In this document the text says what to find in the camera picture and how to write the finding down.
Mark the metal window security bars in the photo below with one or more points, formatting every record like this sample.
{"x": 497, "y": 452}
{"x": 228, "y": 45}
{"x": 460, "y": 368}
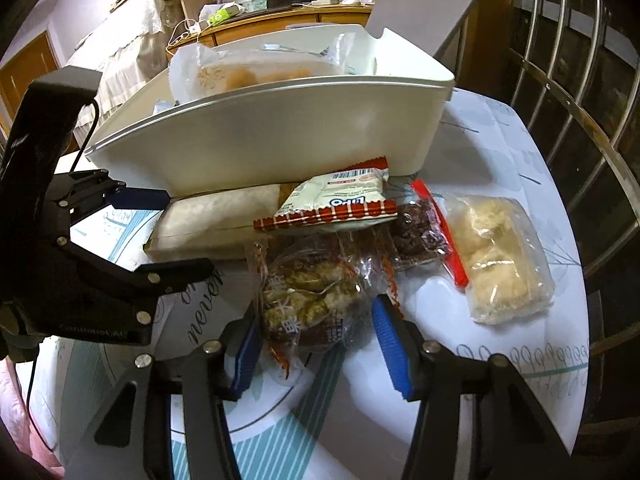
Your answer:
{"x": 575, "y": 82}

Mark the white plastic organizer box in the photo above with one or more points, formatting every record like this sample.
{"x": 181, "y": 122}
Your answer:
{"x": 285, "y": 131}

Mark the grey office chair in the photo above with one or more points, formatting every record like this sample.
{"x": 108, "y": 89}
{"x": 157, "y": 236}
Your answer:
{"x": 438, "y": 27}

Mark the yellow cookies clear bag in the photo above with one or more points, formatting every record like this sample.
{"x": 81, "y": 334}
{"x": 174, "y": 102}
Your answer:
{"x": 502, "y": 256}

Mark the beige wafer bar pack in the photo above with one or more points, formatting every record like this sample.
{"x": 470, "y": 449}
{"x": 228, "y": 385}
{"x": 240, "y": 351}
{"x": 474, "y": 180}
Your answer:
{"x": 218, "y": 226}

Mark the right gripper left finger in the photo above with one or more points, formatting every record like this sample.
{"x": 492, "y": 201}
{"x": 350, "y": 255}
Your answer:
{"x": 217, "y": 372}

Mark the green tissue pack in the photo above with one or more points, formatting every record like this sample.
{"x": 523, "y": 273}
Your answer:
{"x": 222, "y": 15}

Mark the brown cake clear pack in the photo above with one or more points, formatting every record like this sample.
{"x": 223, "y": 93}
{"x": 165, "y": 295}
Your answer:
{"x": 196, "y": 72}

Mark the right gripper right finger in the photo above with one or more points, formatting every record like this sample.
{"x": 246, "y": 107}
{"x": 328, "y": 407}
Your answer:
{"x": 426, "y": 372}

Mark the white printed tablecloth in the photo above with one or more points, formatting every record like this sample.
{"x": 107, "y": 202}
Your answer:
{"x": 343, "y": 419}

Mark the wooden desk with drawers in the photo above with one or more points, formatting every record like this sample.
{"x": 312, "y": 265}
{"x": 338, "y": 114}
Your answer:
{"x": 265, "y": 23}

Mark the large white cracker bag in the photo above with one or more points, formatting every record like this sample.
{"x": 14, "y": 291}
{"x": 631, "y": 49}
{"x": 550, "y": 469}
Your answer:
{"x": 350, "y": 52}

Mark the lace covered cabinet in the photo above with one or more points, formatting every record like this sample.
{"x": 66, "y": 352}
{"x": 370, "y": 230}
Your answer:
{"x": 129, "y": 49}

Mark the red white biscuit packet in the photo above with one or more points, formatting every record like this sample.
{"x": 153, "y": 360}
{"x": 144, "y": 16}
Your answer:
{"x": 344, "y": 200}

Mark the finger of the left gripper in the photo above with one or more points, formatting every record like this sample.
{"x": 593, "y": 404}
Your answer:
{"x": 84, "y": 193}
{"x": 111, "y": 292}

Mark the red mixed nuts packet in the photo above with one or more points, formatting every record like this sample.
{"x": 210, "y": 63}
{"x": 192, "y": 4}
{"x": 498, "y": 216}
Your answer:
{"x": 313, "y": 293}

